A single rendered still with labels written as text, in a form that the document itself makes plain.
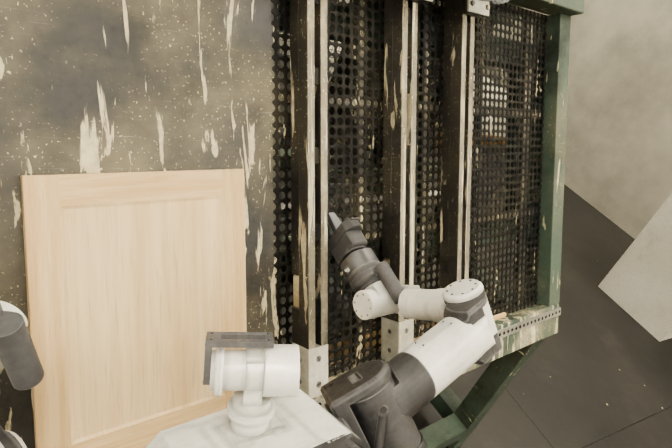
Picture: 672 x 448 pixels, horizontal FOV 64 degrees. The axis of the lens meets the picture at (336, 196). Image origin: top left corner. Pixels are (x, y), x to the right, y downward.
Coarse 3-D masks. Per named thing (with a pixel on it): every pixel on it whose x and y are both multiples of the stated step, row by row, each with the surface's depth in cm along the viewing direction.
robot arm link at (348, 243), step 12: (348, 228) 128; (360, 228) 130; (336, 240) 130; (348, 240) 127; (360, 240) 128; (336, 252) 131; (348, 252) 127; (360, 252) 125; (372, 252) 127; (348, 264) 125; (360, 264) 124; (348, 276) 125
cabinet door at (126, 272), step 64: (64, 192) 98; (128, 192) 105; (192, 192) 113; (64, 256) 99; (128, 256) 106; (192, 256) 115; (64, 320) 99; (128, 320) 107; (192, 320) 116; (64, 384) 100; (128, 384) 108; (192, 384) 117
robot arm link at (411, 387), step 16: (400, 352) 91; (400, 368) 86; (416, 368) 87; (400, 384) 84; (416, 384) 85; (432, 384) 87; (368, 400) 81; (384, 400) 82; (400, 400) 83; (416, 400) 85; (368, 416) 81; (400, 416) 83; (368, 432) 82; (400, 432) 82; (416, 432) 84
